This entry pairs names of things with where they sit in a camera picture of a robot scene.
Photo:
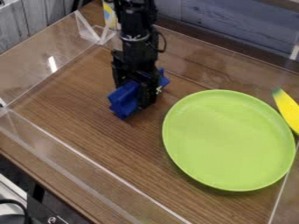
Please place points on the green round plate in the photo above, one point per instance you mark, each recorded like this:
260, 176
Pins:
228, 140

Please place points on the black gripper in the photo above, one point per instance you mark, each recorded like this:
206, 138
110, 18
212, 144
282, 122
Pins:
136, 60

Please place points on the yellow toy corn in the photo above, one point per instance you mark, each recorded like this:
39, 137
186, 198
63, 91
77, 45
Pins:
288, 108

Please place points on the clear acrylic enclosure wall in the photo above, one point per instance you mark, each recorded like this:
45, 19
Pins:
102, 163

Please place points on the blue plastic block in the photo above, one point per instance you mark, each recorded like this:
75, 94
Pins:
123, 98

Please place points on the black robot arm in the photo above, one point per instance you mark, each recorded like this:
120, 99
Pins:
136, 16

